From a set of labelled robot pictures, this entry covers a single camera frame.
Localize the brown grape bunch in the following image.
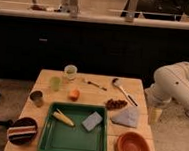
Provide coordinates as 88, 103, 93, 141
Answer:
105, 99, 127, 111

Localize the clear glass jar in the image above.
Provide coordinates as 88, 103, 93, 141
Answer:
64, 64, 78, 81

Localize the metal cup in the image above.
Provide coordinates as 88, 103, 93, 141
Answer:
30, 90, 43, 107

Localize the blue grey cloth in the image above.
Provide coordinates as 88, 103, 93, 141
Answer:
111, 107, 140, 128

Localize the metal spoon black handle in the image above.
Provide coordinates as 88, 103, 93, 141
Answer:
111, 78, 137, 106

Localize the green plastic cup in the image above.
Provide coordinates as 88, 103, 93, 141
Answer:
50, 76, 61, 91

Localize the green tray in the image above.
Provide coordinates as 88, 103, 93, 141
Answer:
38, 102, 108, 151

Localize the wooden table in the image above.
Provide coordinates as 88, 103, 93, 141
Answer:
4, 69, 155, 151

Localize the orange fruit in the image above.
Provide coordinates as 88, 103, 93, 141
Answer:
69, 89, 80, 101

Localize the red bowl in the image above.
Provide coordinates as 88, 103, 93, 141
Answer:
115, 132, 150, 151

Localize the striped dark plate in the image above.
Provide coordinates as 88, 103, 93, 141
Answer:
7, 117, 38, 146

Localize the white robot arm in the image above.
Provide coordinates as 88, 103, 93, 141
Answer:
145, 61, 189, 124

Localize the yellow corn cob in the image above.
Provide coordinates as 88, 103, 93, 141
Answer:
53, 110, 74, 126

